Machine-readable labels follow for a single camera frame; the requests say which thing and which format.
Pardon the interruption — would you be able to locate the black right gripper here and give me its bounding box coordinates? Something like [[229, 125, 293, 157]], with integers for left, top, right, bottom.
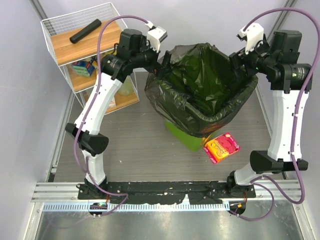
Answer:
[[229, 34, 277, 81]]

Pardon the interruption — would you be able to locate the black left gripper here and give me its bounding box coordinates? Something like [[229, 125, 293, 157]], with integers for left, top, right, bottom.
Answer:
[[131, 36, 173, 79]]

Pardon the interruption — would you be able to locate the green plastic trash bin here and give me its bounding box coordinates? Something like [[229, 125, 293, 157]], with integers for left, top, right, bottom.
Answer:
[[165, 121, 207, 152]]

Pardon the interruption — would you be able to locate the black trash bag roll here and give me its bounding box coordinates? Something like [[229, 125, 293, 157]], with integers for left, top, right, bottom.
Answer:
[[69, 19, 102, 44]]

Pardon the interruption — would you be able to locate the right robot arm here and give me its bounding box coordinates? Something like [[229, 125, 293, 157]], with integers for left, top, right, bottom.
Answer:
[[225, 30, 311, 198]]

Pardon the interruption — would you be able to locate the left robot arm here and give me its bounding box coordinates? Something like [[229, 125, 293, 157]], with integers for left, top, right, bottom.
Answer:
[[65, 26, 171, 200]]

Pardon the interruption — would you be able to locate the translucent green bottle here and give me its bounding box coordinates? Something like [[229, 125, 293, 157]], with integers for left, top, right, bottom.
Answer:
[[117, 76, 134, 96]]

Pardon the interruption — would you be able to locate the white red small box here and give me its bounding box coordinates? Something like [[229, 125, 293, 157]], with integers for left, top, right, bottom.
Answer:
[[108, 97, 117, 109]]

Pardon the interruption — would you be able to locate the blue green sponge pack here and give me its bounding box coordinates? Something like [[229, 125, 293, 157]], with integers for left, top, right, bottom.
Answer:
[[71, 58, 97, 77]]

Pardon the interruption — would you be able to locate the pink orange sponge package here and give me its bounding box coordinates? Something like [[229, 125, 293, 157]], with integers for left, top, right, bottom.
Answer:
[[203, 132, 241, 164]]

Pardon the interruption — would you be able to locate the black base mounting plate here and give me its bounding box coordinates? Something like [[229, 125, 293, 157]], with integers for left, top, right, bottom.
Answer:
[[76, 181, 256, 205]]

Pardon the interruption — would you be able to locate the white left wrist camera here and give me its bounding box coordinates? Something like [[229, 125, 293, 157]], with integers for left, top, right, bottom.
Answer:
[[145, 21, 168, 53]]

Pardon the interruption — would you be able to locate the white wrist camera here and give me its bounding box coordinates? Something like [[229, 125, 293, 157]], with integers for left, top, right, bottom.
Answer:
[[237, 22, 264, 55], [145, 21, 168, 53]]

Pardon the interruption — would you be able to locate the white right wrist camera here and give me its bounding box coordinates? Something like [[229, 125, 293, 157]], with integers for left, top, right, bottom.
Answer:
[[237, 22, 264, 55]]

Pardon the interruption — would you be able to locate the white wire shelf rack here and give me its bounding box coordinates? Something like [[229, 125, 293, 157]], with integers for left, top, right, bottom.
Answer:
[[41, 2, 139, 114]]

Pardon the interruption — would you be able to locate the aluminium frame rail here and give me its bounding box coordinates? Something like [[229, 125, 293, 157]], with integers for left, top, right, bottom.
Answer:
[[31, 182, 79, 202]]

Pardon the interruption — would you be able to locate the grey slotted cable duct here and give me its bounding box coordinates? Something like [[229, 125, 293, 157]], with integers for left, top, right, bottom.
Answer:
[[42, 201, 230, 212]]

